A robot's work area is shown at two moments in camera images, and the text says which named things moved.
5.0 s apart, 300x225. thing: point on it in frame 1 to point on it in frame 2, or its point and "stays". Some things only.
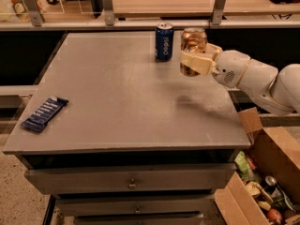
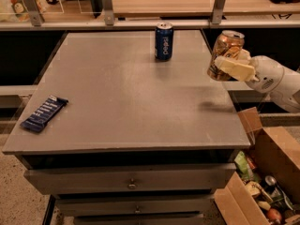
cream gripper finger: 202,65 to 239,70
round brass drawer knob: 132,185 stays
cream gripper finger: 212,50 to 244,54
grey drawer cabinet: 123,138 stays
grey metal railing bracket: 219,5 stays
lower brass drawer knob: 137,210 stays
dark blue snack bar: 43,114 stays
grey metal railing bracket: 108,1 stays
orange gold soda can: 192,39 to 228,44
